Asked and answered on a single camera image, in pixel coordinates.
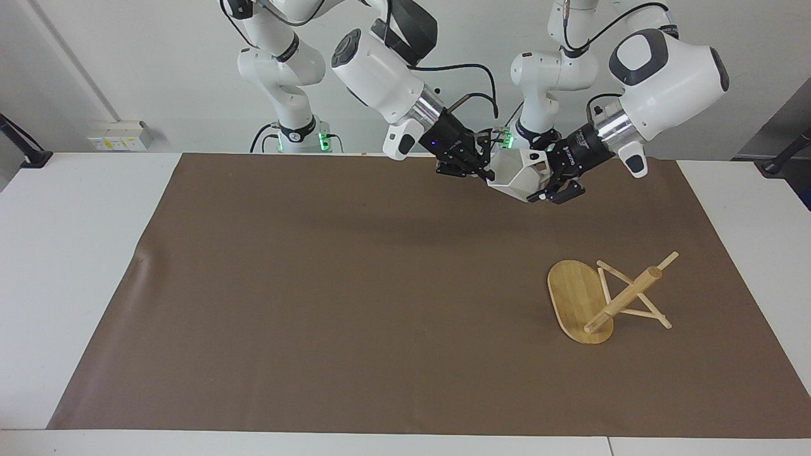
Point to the white wall socket box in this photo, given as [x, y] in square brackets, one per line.
[117, 136]

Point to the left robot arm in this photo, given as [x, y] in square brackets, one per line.
[665, 88]

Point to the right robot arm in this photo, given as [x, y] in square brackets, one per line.
[380, 76]

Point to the wooden cup rack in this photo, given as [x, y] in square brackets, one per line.
[580, 304]

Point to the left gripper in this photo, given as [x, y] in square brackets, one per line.
[580, 157]

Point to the black stand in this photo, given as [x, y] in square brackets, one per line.
[28, 152]
[782, 155]

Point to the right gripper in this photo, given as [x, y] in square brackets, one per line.
[448, 140]

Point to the white faceted cup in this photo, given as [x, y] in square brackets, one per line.
[516, 176]

